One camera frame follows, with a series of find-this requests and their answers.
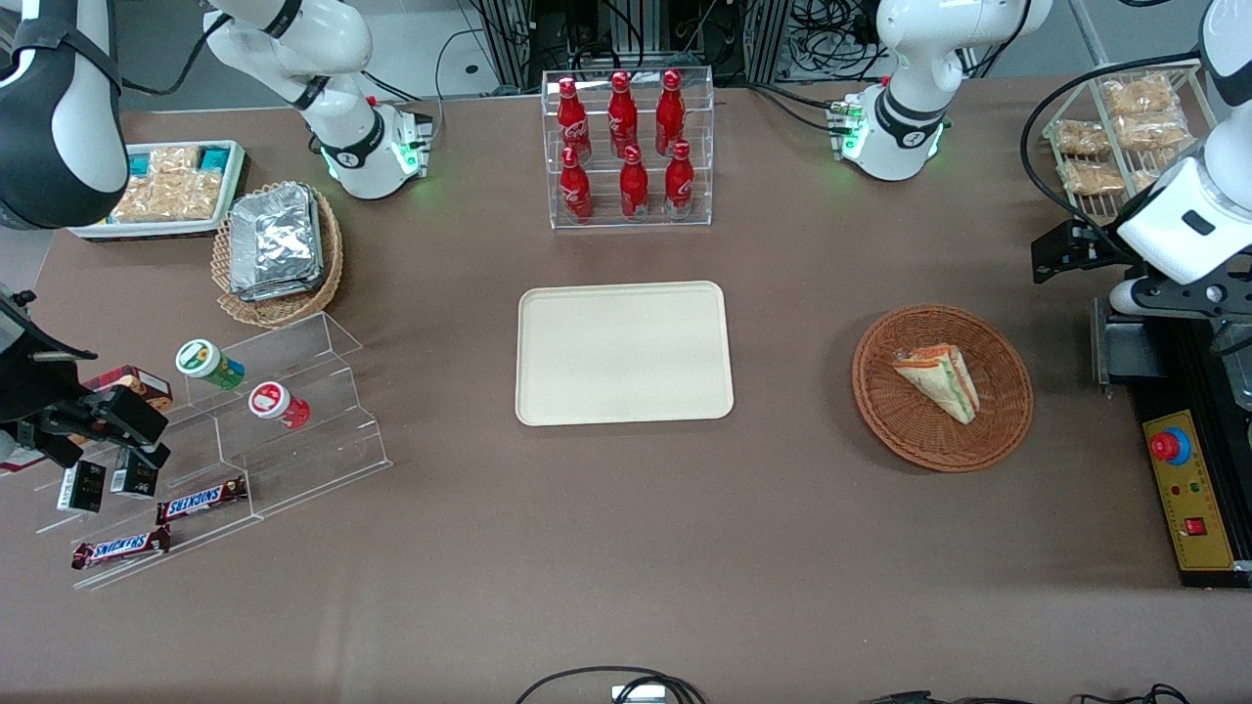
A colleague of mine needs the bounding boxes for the red white lidded cup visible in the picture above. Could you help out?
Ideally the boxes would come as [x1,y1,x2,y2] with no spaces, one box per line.
[247,381,311,431]

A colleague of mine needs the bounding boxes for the steel pan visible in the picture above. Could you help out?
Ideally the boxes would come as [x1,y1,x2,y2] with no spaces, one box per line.
[1228,332,1252,412]

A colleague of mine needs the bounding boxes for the clear acrylic step shelf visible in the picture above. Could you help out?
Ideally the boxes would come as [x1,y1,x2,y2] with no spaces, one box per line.
[29,311,394,592]

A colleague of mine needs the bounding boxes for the clear acrylic bottle rack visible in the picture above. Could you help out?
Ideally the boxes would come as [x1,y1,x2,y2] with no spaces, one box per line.
[542,66,715,231]

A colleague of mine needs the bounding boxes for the black left camera bracket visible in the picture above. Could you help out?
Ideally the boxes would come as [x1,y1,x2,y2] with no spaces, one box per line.
[1135,277,1252,324]

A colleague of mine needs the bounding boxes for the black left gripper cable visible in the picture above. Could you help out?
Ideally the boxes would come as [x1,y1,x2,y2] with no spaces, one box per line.
[1019,49,1210,236]

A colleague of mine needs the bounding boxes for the black cable bundle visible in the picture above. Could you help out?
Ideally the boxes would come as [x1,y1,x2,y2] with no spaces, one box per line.
[792,0,881,79]

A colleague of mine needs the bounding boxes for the aluminium frame profile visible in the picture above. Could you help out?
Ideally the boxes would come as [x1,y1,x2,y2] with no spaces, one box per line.
[482,0,534,89]
[743,0,793,84]

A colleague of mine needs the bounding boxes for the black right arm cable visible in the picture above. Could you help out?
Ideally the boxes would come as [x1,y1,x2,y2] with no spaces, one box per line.
[117,10,231,99]

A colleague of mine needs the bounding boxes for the brown chocolate box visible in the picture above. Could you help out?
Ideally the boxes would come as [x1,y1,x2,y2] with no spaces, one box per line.
[83,365,174,412]

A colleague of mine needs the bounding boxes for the white wire rack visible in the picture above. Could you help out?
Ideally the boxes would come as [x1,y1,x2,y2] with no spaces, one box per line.
[1042,59,1222,224]

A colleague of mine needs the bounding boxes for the brown round wicker basket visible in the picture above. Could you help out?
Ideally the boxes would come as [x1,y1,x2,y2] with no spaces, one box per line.
[851,304,1035,474]

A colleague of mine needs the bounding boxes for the brown Snickers bar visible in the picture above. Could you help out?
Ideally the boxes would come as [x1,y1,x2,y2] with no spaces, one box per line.
[70,525,172,571]
[156,475,248,525]

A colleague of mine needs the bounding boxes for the black table edge cable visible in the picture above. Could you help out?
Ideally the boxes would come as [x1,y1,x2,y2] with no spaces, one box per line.
[515,667,707,704]

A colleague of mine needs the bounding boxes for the cream rectangular tray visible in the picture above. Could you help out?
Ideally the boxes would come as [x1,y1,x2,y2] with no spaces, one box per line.
[515,281,735,427]

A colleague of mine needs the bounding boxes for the silver foil packet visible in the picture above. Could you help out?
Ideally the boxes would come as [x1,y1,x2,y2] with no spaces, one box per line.
[228,186,322,290]
[235,186,326,303]

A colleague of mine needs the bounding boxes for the grey metal block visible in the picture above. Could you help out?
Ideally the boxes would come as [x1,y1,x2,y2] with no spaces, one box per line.
[1091,298,1170,389]

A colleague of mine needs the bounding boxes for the small black box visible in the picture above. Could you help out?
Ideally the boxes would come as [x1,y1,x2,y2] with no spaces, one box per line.
[110,460,159,500]
[56,460,107,514]

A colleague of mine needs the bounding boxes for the black thin edge cable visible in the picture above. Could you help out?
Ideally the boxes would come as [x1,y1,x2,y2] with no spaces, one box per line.
[866,684,1189,704]

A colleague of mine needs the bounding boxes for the black left base cable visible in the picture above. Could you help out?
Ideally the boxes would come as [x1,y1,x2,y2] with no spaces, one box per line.
[714,82,844,134]

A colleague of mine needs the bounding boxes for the yellow control panel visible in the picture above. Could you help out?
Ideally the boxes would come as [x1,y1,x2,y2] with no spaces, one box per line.
[1141,409,1238,573]

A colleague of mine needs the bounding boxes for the black machine base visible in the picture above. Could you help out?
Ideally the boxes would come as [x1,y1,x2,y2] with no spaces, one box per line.
[1091,293,1252,590]

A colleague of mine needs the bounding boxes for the black camera bracket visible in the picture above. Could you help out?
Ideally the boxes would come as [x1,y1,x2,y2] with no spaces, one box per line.
[1135,277,1252,324]
[20,406,91,470]

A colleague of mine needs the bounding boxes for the red cola bottle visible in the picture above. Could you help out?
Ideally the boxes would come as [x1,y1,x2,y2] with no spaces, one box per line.
[559,147,594,224]
[608,70,639,157]
[558,77,592,162]
[655,68,686,155]
[620,145,649,221]
[665,140,694,218]

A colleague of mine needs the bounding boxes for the green white lidded cup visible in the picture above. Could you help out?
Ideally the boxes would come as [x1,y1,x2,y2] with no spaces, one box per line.
[175,338,246,391]

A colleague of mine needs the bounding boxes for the triangle sandwich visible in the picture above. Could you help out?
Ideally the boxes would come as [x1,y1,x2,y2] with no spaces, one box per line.
[891,343,980,425]

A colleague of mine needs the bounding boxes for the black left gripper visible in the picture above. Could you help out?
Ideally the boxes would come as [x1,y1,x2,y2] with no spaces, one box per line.
[1033,222,1126,286]

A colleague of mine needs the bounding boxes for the black right camera bracket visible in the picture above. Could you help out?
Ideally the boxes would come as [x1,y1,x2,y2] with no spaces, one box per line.
[20,406,91,470]

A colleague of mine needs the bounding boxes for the tan oval wicker basket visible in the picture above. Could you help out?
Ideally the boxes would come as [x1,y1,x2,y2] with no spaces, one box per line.
[211,181,344,329]

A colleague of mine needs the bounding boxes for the white snack tray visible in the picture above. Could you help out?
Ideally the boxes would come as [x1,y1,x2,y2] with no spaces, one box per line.
[68,140,250,242]

